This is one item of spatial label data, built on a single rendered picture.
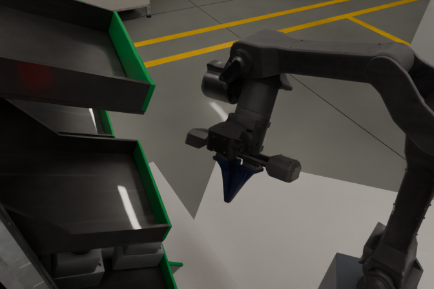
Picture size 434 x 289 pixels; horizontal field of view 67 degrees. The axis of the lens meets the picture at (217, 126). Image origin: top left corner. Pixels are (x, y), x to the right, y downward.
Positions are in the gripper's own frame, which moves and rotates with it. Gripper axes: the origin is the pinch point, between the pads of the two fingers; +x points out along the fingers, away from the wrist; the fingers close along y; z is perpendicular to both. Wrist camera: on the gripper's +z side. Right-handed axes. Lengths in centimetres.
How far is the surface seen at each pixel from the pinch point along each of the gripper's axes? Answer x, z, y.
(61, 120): -4.9, 20.9, -17.0
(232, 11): -115, -339, -195
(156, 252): 9.1, 13.5, -2.6
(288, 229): 17.5, -39.3, 4.3
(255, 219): 18.0, -37.3, -4.7
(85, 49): -14.4, 31.2, -3.0
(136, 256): 9.7, 15.6, -4.1
